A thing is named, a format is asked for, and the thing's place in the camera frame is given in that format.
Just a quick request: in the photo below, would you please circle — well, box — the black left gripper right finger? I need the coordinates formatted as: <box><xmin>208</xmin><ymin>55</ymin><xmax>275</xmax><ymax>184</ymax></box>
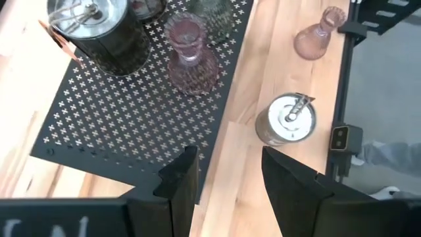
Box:
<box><xmin>262</xmin><ymin>146</ymin><xmax>335</xmax><ymax>237</ymax></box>

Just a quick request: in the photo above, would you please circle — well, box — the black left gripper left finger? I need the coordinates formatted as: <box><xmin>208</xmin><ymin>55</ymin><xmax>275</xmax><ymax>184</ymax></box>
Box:
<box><xmin>153</xmin><ymin>145</ymin><xmax>200</xmax><ymax>237</ymax></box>

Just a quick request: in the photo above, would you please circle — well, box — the silver candle tin brown tag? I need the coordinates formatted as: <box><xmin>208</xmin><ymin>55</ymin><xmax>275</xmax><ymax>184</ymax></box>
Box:
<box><xmin>255</xmin><ymin>92</ymin><xmax>318</xmax><ymax>147</ymax></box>

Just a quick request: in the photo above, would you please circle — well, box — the silver candle tin orange tag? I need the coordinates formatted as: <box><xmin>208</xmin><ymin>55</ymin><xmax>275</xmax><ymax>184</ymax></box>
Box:
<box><xmin>37</xmin><ymin>0</ymin><xmax>152</xmax><ymax>78</ymax></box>

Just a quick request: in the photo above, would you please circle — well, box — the green ribbed glass candlestick holder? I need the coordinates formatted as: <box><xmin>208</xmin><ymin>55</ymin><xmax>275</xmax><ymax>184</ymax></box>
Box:
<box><xmin>187</xmin><ymin>0</ymin><xmax>236</xmax><ymax>45</ymax></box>

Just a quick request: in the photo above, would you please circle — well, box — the plain silver candle tin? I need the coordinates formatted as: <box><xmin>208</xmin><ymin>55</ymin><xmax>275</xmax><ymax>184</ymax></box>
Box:
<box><xmin>130</xmin><ymin>0</ymin><xmax>168</xmax><ymax>23</ymax></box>

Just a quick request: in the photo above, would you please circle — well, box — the person's shoe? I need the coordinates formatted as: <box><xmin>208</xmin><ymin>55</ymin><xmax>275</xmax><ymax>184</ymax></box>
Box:
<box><xmin>368</xmin><ymin>185</ymin><xmax>401</xmax><ymax>201</ymax></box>

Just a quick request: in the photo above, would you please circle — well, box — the person's leg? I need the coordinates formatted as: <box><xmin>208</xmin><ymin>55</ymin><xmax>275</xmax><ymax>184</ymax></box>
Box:
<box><xmin>357</xmin><ymin>140</ymin><xmax>421</xmax><ymax>180</ymax></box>

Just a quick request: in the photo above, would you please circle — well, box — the black perforated metal shelf riser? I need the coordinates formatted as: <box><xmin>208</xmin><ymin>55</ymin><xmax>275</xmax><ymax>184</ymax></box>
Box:
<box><xmin>29</xmin><ymin>0</ymin><xmax>256</xmax><ymax>205</ymax></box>

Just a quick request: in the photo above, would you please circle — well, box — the black table-level camera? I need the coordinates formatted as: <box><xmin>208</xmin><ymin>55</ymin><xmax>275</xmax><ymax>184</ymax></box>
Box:
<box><xmin>328</xmin><ymin>124</ymin><xmax>364</xmax><ymax>182</ymax></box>

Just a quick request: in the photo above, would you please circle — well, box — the black table frame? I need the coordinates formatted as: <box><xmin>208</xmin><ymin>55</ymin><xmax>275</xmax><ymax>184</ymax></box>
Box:
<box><xmin>324</xmin><ymin>0</ymin><xmax>369</xmax><ymax>184</ymax></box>

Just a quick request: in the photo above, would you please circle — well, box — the black slotted frame beam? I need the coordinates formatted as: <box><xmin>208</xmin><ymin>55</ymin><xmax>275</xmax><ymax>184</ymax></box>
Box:
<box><xmin>353</xmin><ymin>0</ymin><xmax>421</xmax><ymax>36</ymax></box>

